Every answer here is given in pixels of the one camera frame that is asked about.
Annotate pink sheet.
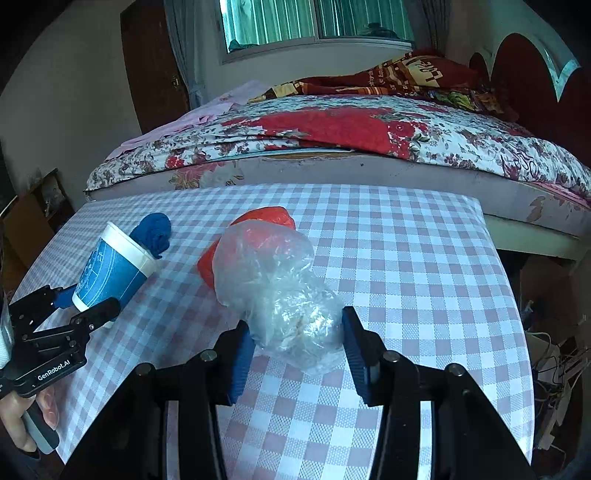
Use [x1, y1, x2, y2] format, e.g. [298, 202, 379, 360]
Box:
[104, 80, 269, 162]

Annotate blue and white paper cup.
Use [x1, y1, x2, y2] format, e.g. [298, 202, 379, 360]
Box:
[72, 222, 158, 329]

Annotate white power strip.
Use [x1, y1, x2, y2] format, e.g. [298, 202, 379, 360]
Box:
[538, 399, 571, 450]

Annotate person's left hand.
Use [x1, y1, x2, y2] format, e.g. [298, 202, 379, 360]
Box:
[0, 385, 61, 454]

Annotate window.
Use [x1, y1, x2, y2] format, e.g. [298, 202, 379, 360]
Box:
[217, 0, 416, 65]

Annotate power strips and cables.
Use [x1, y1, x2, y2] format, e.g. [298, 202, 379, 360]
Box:
[531, 332, 585, 395]

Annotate grey window curtain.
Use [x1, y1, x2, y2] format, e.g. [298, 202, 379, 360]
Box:
[411, 0, 451, 56]
[164, 0, 206, 109]

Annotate rolled blue cloth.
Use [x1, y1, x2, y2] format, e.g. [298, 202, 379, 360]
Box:
[130, 212, 172, 260]

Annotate checked tablecloth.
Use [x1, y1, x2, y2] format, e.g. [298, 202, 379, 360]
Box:
[9, 183, 539, 480]

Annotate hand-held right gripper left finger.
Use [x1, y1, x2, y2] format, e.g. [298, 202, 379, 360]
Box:
[60, 318, 256, 480]

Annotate bed with red headboard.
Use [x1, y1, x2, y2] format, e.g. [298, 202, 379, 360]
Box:
[83, 32, 591, 273]

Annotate red plastic bag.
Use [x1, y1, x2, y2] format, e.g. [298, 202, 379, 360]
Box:
[198, 206, 296, 289]

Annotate clear plastic bag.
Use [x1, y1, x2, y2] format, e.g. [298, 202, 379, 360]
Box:
[211, 219, 346, 377]

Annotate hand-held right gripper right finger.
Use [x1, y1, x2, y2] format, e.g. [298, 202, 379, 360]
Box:
[342, 305, 536, 480]

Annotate red printed blanket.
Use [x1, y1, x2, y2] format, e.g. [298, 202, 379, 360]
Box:
[249, 48, 518, 121]

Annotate floral quilt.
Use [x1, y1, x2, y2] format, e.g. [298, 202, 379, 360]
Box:
[85, 95, 591, 197]

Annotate wooden door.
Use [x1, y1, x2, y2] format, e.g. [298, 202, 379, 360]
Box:
[120, 0, 190, 134]

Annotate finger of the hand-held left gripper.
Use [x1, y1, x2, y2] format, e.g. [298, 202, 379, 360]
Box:
[9, 284, 80, 325]
[18, 296, 122, 348]

